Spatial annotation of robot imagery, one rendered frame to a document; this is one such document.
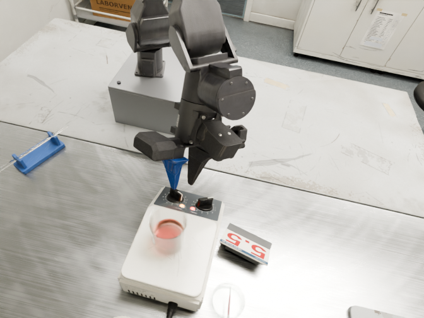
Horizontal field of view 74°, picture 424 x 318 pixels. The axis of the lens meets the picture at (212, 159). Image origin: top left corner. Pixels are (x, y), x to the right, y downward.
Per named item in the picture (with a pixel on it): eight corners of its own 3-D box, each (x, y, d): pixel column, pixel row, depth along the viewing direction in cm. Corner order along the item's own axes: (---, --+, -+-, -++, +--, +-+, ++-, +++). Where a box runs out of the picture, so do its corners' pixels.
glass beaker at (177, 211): (170, 266, 42) (170, 245, 35) (143, 244, 43) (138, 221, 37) (195, 235, 45) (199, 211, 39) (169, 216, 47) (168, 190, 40)
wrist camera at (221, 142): (191, 112, 42) (223, 125, 38) (224, 110, 47) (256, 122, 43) (186, 149, 44) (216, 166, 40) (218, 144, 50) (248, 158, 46)
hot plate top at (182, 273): (149, 206, 48) (149, 202, 47) (217, 224, 47) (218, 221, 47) (118, 277, 40) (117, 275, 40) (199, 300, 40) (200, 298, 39)
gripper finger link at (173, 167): (152, 147, 46) (175, 161, 43) (170, 145, 49) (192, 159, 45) (146, 184, 49) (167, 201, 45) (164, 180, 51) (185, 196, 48)
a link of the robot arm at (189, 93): (178, 48, 45) (204, 56, 38) (209, 55, 48) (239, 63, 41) (171, 91, 47) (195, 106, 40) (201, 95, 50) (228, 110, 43)
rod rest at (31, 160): (55, 139, 64) (50, 127, 62) (66, 146, 63) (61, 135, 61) (14, 166, 59) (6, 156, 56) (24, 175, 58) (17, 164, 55)
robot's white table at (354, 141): (104, 170, 167) (54, 16, 97) (305, 217, 162) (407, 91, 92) (60, 248, 137) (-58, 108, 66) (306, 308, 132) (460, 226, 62)
